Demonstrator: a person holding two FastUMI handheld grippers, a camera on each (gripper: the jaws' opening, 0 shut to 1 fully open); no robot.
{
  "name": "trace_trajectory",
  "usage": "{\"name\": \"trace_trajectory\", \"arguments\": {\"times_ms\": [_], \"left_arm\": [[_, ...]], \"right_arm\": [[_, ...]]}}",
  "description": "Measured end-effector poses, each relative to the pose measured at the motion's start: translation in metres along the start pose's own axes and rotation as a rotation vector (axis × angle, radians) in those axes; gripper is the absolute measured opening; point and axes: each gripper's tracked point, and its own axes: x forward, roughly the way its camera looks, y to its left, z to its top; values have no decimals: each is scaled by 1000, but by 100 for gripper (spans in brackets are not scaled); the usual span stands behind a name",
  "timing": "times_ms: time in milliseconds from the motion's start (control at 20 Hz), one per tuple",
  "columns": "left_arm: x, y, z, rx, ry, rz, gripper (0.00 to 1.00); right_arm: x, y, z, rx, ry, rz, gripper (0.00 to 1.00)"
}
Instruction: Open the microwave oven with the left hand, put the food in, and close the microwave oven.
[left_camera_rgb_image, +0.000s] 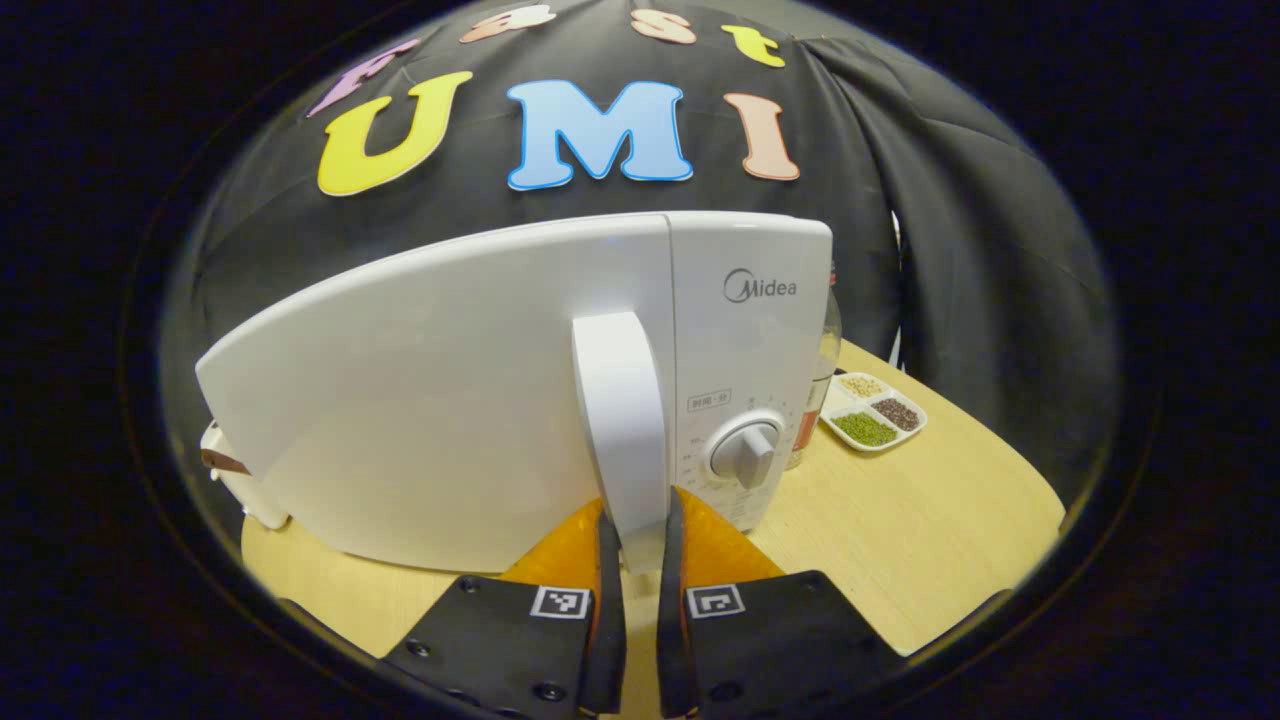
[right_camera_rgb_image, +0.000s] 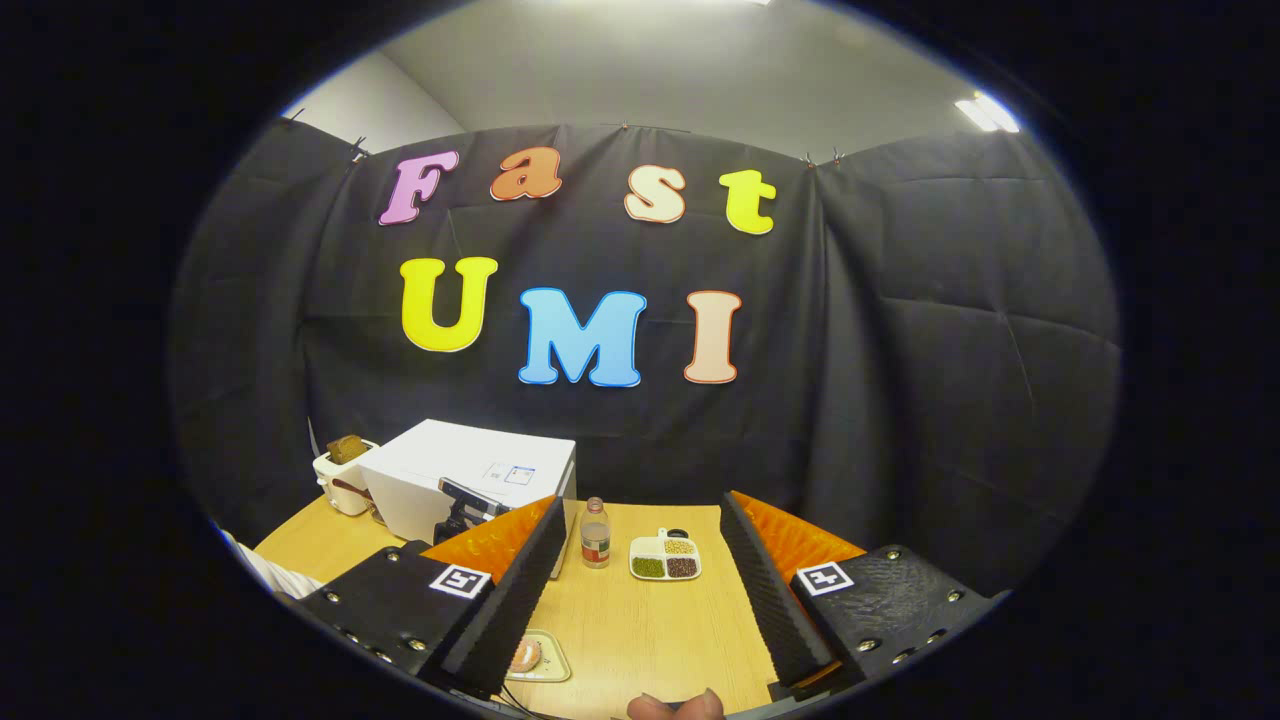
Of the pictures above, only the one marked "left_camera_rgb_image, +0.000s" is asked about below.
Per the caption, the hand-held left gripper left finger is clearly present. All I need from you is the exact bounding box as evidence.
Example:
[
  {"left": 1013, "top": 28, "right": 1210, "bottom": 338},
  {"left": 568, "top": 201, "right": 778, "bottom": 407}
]
[{"left": 383, "top": 497, "right": 630, "bottom": 720}]

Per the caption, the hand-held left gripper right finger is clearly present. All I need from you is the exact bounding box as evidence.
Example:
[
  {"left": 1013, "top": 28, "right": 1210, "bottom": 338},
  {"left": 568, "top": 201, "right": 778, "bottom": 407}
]
[{"left": 654, "top": 486, "right": 903, "bottom": 720}]

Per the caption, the white microwave oven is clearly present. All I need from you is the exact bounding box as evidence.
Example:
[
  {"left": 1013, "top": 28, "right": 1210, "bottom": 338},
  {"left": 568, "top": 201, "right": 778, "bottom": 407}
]
[{"left": 195, "top": 212, "right": 834, "bottom": 574}]

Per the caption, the divided plate of beans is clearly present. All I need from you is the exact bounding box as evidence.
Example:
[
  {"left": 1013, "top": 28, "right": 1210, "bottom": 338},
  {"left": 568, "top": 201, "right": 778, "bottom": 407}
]
[{"left": 820, "top": 372, "right": 929, "bottom": 454}]

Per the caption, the clear bottle red label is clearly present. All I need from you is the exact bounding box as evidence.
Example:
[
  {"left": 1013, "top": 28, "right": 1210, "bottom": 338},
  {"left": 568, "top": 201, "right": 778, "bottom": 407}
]
[{"left": 788, "top": 262, "right": 844, "bottom": 471}]

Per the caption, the white toaster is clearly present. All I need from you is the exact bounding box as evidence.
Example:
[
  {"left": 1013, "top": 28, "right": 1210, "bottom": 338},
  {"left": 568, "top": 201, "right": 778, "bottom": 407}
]
[{"left": 199, "top": 420, "right": 292, "bottom": 531}]

